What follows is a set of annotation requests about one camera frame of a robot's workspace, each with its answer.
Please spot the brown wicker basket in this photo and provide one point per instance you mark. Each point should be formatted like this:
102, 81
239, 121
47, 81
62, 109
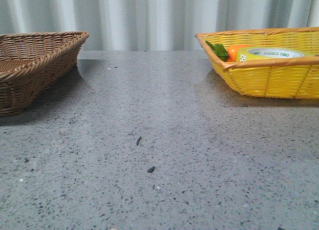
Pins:
32, 62

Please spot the yellow packing tape roll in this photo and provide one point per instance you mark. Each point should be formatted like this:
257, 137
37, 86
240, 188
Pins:
259, 52

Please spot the yellow wicker basket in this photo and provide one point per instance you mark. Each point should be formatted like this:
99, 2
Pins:
292, 78

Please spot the orange toy carrot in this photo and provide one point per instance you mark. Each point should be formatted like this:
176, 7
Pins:
226, 54

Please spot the white pleated curtain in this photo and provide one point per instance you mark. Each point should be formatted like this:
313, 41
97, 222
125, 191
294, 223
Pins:
152, 24

